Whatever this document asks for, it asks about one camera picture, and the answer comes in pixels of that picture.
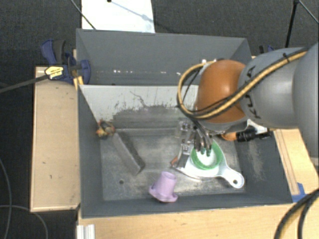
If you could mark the pale wood flat board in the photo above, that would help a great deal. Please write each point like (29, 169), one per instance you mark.
(56, 143)

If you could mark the white small pan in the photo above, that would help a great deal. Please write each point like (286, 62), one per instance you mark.
(229, 177)

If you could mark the orange round thing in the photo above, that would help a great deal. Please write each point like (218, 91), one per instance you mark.
(228, 136)

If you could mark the purple plastic cup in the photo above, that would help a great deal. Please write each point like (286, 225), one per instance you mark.
(165, 187)

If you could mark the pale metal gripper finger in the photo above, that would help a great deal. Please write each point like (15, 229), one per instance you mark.
(184, 128)
(184, 151)

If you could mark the black cylinder on white bracket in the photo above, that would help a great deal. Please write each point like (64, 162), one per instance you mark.
(249, 135)

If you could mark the grey flat block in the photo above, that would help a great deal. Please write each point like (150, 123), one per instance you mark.
(128, 152)

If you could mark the grey metal bin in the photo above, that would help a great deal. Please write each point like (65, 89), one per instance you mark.
(159, 58)

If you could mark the brown small toy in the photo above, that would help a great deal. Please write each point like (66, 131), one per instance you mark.
(105, 129)

